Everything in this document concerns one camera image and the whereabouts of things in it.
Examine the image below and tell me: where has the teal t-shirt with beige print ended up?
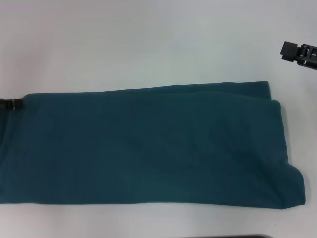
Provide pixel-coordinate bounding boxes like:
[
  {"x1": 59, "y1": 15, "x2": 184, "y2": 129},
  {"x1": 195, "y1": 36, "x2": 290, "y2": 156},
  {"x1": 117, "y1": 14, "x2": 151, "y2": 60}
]
[{"x1": 0, "y1": 80, "x2": 307, "y2": 210}]

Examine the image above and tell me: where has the dark robot torso part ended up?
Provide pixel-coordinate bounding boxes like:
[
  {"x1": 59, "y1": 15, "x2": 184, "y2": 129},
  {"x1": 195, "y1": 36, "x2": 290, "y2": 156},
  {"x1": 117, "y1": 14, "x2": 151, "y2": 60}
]
[{"x1": 220, "y1": 234, "x2": 273, "y2": 238}]

